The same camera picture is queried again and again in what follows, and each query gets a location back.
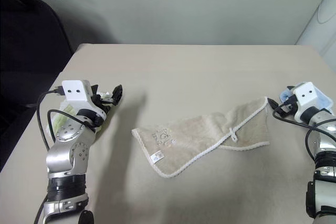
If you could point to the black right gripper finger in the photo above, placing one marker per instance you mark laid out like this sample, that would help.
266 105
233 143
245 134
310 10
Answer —
272 103
290 87

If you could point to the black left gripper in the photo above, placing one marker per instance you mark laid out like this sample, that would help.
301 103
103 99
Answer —
96 101

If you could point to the beige towel with white trim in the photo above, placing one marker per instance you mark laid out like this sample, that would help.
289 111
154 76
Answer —
197 132

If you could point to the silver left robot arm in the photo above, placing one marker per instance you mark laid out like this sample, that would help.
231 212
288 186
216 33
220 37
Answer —
71 153

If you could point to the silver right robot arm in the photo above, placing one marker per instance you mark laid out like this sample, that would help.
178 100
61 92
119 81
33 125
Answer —
324 129

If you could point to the light blue cloth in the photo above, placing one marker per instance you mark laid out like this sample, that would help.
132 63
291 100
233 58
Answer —
325 101

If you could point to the light green striped cloth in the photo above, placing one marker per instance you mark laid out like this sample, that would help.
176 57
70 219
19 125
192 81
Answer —
63 116

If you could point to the white ridged panel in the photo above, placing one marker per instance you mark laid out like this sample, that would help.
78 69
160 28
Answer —
321 24

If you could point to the black office chair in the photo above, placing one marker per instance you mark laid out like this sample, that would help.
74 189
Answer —
26 37

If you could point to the dark round shape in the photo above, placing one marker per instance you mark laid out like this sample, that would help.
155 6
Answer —
86 216

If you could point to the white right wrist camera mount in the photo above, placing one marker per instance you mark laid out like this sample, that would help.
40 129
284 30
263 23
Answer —
305 94

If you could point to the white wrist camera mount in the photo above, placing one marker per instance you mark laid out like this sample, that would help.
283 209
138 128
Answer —
76 90
305 94

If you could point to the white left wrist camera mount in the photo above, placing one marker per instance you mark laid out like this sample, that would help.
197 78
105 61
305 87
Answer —
76 90

